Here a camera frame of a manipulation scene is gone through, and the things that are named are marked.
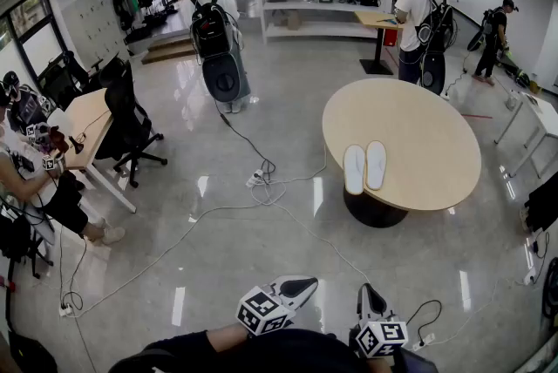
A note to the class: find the black backpack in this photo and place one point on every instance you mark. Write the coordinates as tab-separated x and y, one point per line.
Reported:
436	22
211	31

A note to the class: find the white table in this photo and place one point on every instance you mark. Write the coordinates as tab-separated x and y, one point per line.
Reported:
538	110

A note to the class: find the grey oval hanging bag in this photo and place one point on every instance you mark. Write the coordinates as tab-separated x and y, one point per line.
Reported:
433	72
226	77

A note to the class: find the black power adapter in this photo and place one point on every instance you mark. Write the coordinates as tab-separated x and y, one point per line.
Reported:
535	247

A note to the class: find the black framed window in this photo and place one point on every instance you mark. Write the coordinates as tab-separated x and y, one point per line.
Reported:
30	40

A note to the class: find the white locker cabinet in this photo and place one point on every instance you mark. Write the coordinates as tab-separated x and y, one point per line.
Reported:
93	22

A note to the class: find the cardboard box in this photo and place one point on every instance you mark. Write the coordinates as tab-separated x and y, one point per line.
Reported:
293	20

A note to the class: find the white slipper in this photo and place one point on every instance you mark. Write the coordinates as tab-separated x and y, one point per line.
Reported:
354	168
376	164

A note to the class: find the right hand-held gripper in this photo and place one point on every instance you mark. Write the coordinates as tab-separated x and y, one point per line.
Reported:
381	338

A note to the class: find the round beige table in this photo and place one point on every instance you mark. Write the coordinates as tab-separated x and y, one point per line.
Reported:
414	136

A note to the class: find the person's left forearm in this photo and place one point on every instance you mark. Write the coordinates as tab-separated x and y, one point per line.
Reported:
226	336

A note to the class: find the person's black shirt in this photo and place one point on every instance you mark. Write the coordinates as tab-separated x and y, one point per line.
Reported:
283	354

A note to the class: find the small wooden standing desk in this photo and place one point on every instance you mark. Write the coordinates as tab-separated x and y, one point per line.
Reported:
377	19

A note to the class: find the black office chair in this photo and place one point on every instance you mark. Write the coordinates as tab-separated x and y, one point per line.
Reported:
65	79
126	118

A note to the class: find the red floor tape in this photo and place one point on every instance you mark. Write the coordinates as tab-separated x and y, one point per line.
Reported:
477	116

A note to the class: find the white power strip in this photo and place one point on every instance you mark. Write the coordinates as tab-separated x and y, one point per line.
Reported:
65	310
423	341
529	277
254	178

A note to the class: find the wooden step platform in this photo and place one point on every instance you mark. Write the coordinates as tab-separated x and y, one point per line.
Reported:
168	49

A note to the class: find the wooden desk with white legs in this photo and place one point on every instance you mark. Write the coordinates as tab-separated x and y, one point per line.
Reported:
89	118

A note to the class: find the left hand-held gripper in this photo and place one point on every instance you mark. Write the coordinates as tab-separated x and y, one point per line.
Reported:
261	310

